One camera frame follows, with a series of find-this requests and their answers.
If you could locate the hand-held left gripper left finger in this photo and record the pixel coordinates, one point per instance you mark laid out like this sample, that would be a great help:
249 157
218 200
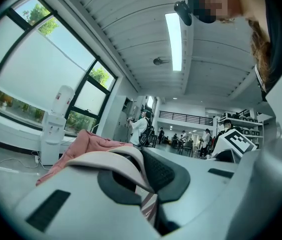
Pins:
86 209

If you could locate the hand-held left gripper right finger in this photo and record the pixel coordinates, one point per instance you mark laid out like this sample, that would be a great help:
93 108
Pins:
201 189

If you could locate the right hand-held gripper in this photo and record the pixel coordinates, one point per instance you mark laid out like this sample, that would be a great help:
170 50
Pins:
233 144

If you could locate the pink cloth item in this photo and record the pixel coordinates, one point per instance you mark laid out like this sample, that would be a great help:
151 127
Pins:
121 159

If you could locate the pink cushioned lounge chair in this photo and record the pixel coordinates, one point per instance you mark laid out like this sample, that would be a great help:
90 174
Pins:
91 140

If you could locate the metal storage rack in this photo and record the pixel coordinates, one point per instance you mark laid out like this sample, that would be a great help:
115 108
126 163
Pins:
251 127

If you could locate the black balcony railing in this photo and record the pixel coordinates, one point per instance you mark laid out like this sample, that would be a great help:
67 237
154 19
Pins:
186 118

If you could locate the white power strip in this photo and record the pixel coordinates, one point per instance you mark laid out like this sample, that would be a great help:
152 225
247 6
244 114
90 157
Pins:
37 159

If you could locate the white water dispenser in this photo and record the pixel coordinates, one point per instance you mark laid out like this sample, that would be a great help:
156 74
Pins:
53 134

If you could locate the grey locker cabinet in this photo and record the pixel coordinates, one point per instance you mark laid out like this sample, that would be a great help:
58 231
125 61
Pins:
119 119

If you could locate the round ceiling fixture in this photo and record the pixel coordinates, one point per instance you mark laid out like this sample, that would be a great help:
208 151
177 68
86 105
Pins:
159 61

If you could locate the long ceiling light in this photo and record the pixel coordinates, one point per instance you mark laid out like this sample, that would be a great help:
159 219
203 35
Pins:
174 41

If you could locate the person's black dress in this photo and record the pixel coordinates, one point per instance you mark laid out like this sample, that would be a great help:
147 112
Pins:
281 14

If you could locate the large black-framed window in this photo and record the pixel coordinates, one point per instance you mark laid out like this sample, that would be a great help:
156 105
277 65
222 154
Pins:
43 66

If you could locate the black head camera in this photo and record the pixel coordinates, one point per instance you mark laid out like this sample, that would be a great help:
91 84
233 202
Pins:
183 11

